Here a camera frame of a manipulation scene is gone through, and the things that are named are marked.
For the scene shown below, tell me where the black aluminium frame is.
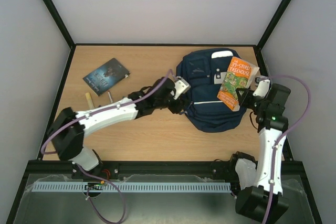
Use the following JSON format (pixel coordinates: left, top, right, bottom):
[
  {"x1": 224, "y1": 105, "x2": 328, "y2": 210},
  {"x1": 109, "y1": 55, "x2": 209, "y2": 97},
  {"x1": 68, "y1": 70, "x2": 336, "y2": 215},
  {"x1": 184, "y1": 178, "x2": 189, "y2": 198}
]
[{"x1": 7, "y1": 0, "x2": 322, "y2": 223}]

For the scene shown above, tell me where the dark blue paperback book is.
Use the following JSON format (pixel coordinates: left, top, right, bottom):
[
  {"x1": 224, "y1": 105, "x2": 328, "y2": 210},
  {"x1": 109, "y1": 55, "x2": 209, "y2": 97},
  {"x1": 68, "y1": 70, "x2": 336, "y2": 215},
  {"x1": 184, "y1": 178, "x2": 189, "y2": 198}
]
[{"x1": 83, "y1": 58, "x2": 130, "y2": 96}]

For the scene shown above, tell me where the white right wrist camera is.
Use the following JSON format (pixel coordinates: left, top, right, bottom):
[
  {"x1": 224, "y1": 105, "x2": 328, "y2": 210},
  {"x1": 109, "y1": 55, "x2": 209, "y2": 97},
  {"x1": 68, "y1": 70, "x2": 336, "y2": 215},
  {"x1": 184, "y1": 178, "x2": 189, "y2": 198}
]
[{"x1": 253, "y1": 76, "x2": 270, "y2": 98}]

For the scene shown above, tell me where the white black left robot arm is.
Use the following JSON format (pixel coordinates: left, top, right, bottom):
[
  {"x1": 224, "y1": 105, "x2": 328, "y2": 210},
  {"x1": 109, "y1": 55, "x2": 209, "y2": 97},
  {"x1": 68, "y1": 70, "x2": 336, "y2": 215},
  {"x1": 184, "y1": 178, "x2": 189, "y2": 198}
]
[{"x1": 48, "y1": 77, "x2": 191, "y2": 172}]

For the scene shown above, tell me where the red cap marker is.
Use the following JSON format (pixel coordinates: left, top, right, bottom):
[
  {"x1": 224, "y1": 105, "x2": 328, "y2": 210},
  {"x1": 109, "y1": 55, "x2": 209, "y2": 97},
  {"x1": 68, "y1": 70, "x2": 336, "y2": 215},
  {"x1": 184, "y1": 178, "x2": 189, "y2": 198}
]
[{"x1": 107, "y1": 91, "x2": 113, "y2": 104}]

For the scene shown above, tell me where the orange green illustrated book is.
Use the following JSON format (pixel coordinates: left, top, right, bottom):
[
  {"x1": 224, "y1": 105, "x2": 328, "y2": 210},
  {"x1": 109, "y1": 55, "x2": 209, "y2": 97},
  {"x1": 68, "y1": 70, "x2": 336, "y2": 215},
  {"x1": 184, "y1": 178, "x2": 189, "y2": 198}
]
[{"x1": 217, "y1": 57, "x2": 259, "y2": 112}]

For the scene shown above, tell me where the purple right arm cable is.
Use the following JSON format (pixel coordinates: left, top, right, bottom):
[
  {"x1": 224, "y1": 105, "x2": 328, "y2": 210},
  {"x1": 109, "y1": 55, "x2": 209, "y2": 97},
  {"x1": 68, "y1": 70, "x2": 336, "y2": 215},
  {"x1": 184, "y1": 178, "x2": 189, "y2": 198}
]
[{"x1": 256, "y1": 74, "x2": 312, "y2": 224}]

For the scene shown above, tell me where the left controller circuit board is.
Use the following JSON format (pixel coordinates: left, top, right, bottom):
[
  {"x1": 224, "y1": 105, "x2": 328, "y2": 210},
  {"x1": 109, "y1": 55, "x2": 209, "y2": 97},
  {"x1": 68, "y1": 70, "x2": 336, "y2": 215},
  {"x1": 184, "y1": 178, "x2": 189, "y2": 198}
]
[{"x1": 83, "y1": 181, "x2": 109, "y2": 191}]

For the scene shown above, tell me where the yellow glue stick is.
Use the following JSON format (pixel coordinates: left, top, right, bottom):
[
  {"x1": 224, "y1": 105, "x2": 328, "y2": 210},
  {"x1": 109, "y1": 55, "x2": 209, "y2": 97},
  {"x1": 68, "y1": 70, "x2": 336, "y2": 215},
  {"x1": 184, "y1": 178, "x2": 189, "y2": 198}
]
[{"x1": 85, "y1": 92, "x2": 95, "y2": 110}]

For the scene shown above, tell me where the navy blue student backpack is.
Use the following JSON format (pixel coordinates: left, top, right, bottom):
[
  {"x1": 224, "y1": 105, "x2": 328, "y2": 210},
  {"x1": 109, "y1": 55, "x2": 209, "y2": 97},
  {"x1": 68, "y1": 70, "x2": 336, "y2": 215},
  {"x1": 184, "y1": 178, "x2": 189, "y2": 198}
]
[{"x1": 176, "y1": 48, "x2": 246, "y2": 133}]

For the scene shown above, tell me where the light blue slotted cable duct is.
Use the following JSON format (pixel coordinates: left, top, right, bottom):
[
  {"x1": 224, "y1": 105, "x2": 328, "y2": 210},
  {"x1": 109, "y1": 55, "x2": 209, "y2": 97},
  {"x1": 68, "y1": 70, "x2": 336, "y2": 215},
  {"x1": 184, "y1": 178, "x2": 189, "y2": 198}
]
[{"x1": 31, "y1": 182, "x2": 232, "y2": 193}]

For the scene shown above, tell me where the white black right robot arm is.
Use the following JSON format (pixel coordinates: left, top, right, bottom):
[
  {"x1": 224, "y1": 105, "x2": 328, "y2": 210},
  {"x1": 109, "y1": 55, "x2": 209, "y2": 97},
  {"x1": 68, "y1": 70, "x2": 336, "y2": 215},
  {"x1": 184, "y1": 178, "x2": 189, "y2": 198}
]
[{"x1": 229, "y1": 79, "x2": 291, "y2": 223}]

